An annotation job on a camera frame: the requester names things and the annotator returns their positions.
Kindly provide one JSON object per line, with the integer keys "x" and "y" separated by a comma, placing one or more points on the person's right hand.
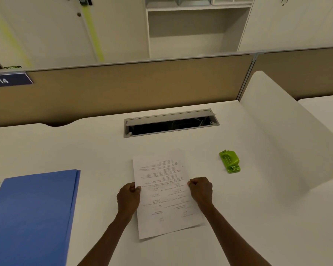
{"x": 202, "y": 191}

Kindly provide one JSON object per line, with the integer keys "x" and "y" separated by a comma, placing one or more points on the person's left hand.
{"x": 129, "y": 199}

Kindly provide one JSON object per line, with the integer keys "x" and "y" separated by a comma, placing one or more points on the white printed paper sheet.
{"x": 166, "y": 196}

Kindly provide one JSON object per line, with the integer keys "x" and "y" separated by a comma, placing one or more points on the green hole punch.
{"x": 229, "y": 159}

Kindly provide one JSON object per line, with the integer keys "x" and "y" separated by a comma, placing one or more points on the blue folder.
{"x": 30, "y": 218}

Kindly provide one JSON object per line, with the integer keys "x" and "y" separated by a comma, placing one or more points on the person's right forearm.
{"x": 233, "y": 241}

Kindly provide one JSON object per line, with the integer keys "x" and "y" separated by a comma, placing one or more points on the person's left forearm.
{"x": 105, "y": 243}

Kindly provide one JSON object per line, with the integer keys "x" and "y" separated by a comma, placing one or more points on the white desk divider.
{"x": 280, "y": 121}

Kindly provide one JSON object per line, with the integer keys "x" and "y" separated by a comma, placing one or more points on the beige partition panel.
{"x": 127, "y": 88}
{"x": 302, "y": 74}

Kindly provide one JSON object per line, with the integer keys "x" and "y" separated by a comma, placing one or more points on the white open shelf unit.
{"x": 183, "y": 47}

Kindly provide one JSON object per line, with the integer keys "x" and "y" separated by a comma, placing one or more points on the yellow-green tape strip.
{"x": 94, "y": 35}
{"x": 11, "y": 38}

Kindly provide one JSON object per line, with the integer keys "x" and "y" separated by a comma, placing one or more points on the blue number sign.
{"x": 5, "y": 80}

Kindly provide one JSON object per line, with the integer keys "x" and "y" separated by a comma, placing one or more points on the white cabinet with doors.
{"x": 266, "y": 30}

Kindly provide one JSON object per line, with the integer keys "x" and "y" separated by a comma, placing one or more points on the small black yellow label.
{"x": 12, "y": 67}

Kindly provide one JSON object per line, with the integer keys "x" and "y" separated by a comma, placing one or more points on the white door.
{"x": 50, "y": 38}

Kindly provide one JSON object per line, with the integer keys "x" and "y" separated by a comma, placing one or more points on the green exit button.
{"x": 82, "y": 0}

